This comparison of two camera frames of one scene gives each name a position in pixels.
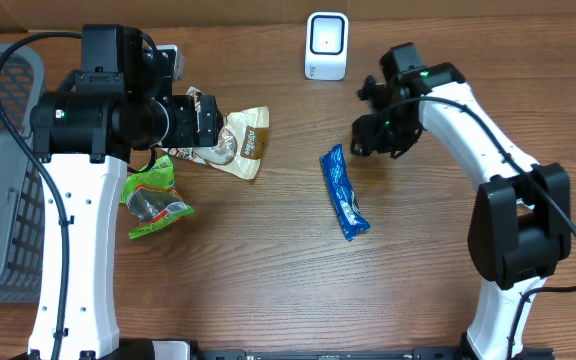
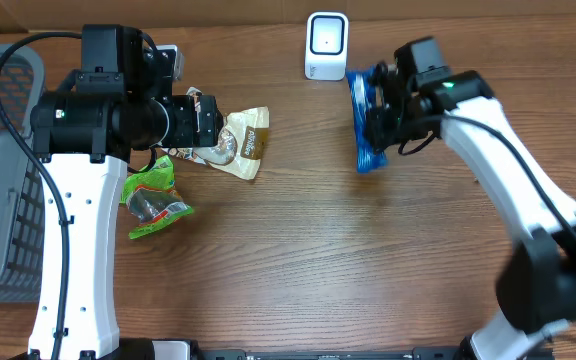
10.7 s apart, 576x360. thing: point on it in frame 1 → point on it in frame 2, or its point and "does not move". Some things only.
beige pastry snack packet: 242,145 does not move
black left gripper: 188,133 does not move
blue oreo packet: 344,198 → 361,100
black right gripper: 364,134 does not move
